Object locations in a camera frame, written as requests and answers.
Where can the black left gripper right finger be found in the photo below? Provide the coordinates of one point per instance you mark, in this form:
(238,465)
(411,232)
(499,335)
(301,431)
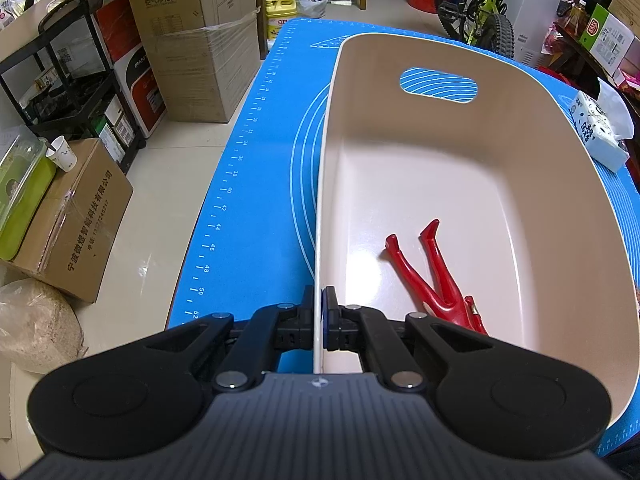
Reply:
(496,396)

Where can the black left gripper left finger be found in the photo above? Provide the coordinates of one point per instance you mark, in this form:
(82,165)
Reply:
(139,397)

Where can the red leg-shaped bottle opener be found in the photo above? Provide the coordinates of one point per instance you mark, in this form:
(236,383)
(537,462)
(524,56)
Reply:
(446,300)

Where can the beige plastic storage basket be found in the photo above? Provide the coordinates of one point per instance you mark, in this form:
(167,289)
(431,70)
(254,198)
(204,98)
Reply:
(419,131)

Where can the beige sack bag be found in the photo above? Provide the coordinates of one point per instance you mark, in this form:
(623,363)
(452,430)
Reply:
(39,329)

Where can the brown cardboard box with text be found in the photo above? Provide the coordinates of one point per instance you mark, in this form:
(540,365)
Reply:
(71,236)

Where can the blue silicone baking mat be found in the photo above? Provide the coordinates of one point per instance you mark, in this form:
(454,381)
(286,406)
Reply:
(255,239)

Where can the green plastic food container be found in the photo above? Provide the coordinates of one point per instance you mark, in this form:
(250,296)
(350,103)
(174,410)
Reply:
(26,174)

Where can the white paper cup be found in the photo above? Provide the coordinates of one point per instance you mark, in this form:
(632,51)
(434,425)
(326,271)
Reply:
(61,154)

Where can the white patterned tissue box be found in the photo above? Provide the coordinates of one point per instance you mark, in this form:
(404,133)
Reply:
(603,124)

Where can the black metal shelf cart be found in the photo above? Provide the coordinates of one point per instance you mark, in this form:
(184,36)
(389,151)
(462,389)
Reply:
(62,83)

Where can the green white carton box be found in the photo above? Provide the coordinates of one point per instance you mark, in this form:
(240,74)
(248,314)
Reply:
(607,39)

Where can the red white appliance box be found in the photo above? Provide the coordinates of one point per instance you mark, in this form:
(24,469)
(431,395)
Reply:
(131,65)

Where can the large stacked cardboard box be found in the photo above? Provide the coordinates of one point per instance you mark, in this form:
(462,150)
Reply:
(204,54)

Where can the green black children's bicycle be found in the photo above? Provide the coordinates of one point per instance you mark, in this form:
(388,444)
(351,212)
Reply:
(478,23)

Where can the white cabinet appliance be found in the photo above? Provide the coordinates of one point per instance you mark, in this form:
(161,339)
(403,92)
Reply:
(537,5)

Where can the yellow oil jug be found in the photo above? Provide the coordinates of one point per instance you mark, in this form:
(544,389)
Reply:
(278,12)

